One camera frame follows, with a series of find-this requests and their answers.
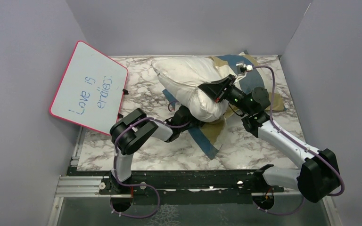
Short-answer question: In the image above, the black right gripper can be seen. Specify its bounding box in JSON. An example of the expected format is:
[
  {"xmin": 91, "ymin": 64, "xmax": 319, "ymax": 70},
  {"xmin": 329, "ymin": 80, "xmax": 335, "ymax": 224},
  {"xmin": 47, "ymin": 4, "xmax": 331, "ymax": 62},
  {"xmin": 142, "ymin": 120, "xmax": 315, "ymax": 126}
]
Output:
[{"xmin": 198, "ymin": 74, "xmax": 253, "ymax": 115}]

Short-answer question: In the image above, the blue beige checked pillowcase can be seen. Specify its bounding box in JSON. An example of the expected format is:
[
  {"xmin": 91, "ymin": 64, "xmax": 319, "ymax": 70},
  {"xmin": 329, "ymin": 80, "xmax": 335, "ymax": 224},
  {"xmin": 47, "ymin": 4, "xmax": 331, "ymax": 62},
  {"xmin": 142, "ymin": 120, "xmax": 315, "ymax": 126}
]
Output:
[{"xmin": 153, "ymin": 53, "xmax": 286, "ymax": 160}]

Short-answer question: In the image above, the white pillow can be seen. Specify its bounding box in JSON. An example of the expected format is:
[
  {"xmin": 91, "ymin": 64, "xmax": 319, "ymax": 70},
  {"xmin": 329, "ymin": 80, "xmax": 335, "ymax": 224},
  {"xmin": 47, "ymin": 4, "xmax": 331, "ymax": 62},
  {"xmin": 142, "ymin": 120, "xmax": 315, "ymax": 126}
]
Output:
[{"xmin": 151, "ymin": 57, "xmax": 228, "ymax": 122}]

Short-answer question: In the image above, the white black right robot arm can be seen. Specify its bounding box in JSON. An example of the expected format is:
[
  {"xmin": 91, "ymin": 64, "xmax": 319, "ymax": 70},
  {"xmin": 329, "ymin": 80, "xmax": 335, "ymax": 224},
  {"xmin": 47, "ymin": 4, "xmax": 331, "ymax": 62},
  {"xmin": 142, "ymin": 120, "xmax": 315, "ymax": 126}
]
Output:
[{"xmin": 199, "ymin": 75, "xmax": 345, "ymax": 202}]

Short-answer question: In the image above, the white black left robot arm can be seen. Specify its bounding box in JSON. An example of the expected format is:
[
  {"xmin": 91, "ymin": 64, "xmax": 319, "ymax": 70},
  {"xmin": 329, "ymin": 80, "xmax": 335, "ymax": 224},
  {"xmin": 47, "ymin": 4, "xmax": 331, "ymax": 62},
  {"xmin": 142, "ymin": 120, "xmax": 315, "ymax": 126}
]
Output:
[{"xmin": 109, "ymin": 105, "xmax": 205, "ymax": 194}]

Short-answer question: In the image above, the pink framed whiteboard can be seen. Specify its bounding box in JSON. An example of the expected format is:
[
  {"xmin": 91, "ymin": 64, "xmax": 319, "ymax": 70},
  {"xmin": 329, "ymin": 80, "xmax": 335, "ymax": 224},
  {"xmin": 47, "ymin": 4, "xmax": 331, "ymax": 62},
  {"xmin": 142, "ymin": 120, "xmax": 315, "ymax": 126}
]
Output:
[{"xmin": 49, "ymin": 40, "xmax": 129, "ymax": 134}]

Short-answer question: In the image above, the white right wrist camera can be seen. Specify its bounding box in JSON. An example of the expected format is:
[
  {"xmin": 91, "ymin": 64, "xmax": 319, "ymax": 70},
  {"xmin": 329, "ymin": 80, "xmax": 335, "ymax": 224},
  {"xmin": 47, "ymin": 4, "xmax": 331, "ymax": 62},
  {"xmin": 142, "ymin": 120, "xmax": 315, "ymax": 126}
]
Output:
[{"xmin": 235, "ymin": 62, "xmax": 253, "ymax": 83}]

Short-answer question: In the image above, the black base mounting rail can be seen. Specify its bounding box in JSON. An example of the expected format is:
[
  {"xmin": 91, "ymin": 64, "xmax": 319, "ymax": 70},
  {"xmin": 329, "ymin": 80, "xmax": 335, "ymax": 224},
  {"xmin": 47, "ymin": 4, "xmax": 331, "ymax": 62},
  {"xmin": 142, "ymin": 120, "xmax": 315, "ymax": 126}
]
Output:
[{"xmin": 64, "ymin": 167, "xmax": 284, "ymax": 207}]

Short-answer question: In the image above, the aluminium frame rail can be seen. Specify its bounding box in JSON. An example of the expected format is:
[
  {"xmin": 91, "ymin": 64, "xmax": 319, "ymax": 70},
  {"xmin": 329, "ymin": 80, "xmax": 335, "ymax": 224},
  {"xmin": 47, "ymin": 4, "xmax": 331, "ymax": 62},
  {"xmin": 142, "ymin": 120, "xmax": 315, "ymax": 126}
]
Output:
[{"xmin": 49, "ymin": 127, "xmax": 340, "ymax": 226}]

